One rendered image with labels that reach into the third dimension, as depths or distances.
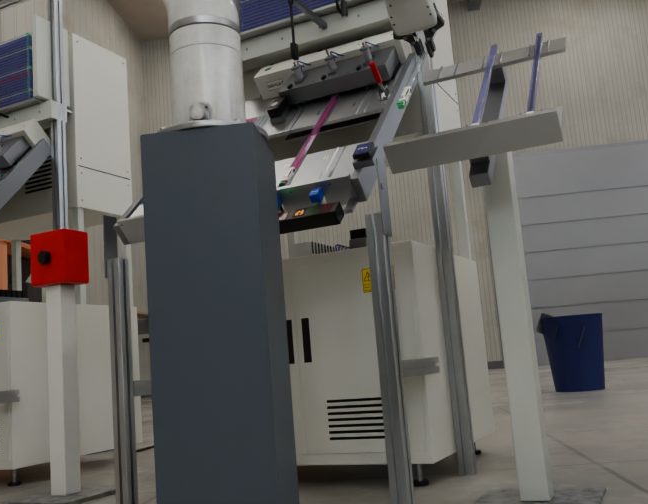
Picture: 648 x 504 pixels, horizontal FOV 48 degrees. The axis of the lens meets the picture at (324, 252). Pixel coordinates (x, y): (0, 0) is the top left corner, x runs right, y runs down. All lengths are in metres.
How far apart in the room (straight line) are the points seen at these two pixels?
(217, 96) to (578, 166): 11.62
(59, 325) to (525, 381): 1.35
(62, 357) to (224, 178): 1.27
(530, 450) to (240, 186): 0.86
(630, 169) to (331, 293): 11.10
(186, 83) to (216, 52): 0.07
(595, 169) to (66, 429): 11.18
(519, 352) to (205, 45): 0.90
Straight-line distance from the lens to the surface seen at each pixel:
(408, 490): 1.60
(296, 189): 1.68
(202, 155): 1.14
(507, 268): 1.63
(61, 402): 2.29
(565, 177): 12.59
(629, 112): 13.18
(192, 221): 1.13
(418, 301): 1.88
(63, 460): 2.30
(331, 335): 1.96
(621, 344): 12.44
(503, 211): 1.64
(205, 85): 1.21
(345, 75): 2.12
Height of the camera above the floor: 0.33
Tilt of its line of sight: 9 degrees up
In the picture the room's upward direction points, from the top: 5 degrees counter-clockwise
